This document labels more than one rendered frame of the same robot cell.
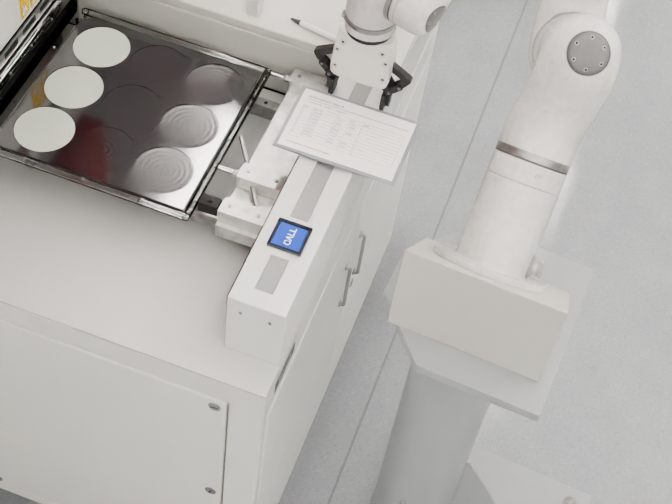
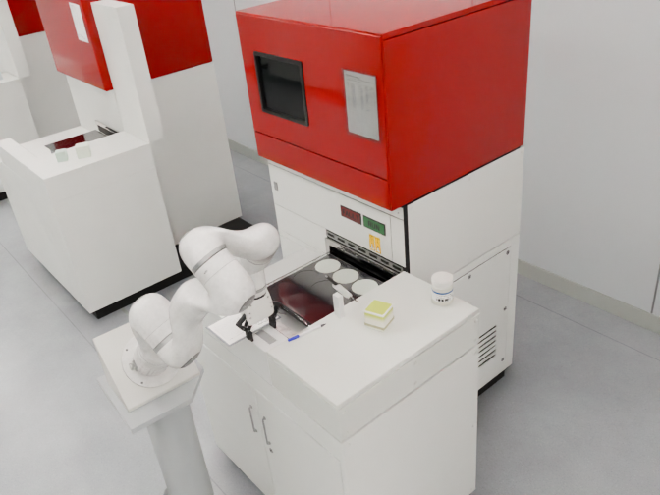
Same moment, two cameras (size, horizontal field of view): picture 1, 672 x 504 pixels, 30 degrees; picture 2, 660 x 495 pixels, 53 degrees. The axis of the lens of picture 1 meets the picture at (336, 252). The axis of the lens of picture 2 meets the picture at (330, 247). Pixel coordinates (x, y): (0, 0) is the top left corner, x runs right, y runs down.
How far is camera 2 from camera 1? 3.05 m
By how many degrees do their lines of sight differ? 87
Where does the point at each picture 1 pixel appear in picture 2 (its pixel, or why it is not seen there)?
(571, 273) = (137, 419)
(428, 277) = not seen: hidden behind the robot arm
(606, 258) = not seen: outside the picture
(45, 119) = (332, 266)
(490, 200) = not seen: hidden behind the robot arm
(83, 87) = (343, 278)
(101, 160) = (301, 276)
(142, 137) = (304, 287)
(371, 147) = (230, 326)
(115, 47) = (361, 290)
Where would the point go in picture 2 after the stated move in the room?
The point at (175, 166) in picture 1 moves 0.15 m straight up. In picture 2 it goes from (283, 293) to (278, 258)
